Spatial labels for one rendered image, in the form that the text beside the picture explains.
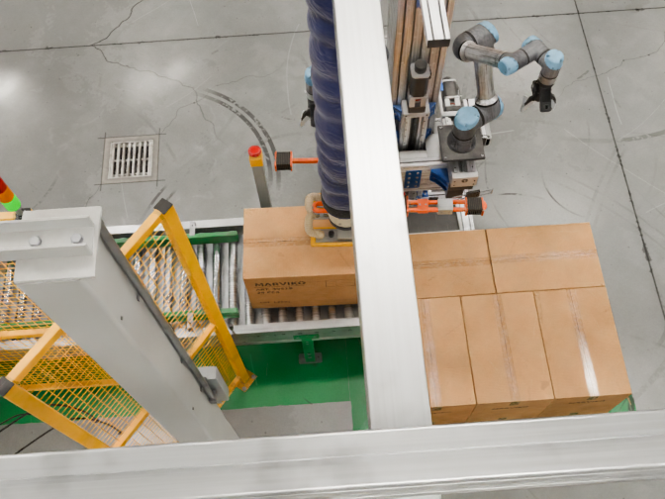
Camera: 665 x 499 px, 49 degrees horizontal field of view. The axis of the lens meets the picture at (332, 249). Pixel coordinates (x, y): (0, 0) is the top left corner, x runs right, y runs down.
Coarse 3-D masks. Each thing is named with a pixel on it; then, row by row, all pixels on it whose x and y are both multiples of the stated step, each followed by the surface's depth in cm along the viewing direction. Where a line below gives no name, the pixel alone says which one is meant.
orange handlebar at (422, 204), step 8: (296, 160) 354; (304, 160) 354; (312, 160) 354; (416, 200) 343; (424, 200) 342; (432, 200) 342; (456, 200) 342; (464, 200) 342; (312, 208) 343; (416, 208) 341; (424, 208) 340; (432, 208) 340; (456, 208) 340; (464, 208) 340
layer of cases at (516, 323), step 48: (432, 240) 413; (480, 240) 412; (528, 240) 412; (576, 240) 411; (432, 288) 400; (480, 288) 399; (528, 288) 399; (576, 288) 398; (432, 336) 388; (480, 336) 387; (528, 336) 387; (576, 336) 386; (432, 384) 376; (480, 384) 376; (528, 384) 375; (576, 384) 375; (624, 384) 374
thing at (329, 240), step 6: (318, 228) 351; (324, 228) 351; (330, 228) 351; (330, 234) 346; (336, 234) 349; (312, 240) 348; (318, 240) 347; (324, 240) 347; (330, 240) 347; (336, 240) 347; (342, 240) 347; (348, 240) 347; (312, 246) 347; (318, 246) 347; (324, 246) 347; (330, 246) 347; (336, 246) 347; (342, 246) 347; (348, 246) 347
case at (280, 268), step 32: (256, 224) 374; (288, 224) 374; (320, 224) 373; (256, 256) 366; (288, 256) 365; (320, 256) 365; (352, 256) 365; (256, 288) 372; (288, 288) 374; (320, 288) 375; (352, 288) 377
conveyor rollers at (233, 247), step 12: (156, 252) 414; (168, 252) 413; (204, 252) 413; (216, 252) 412; (12, 264) 412; (156, 264) 411; (204, 264) 410; (216, 264) 409; (12, 276) 410; (156, 276) 408; (168, 276) 406; (180, 276) 407; (216, 276) 405; (12, 288) 408; (168, 288) 403; (216, 288) 402; (168, 300) 400; (180, 300) 400; (216, 300) 399; (0, 312) 399; (24, 312) 401; (36, 312) 399; (252, 312) 397; (264, 312) 395; (300, 312) 395; (312, 312) 396; (348, 312) 394; (180, 324) 394
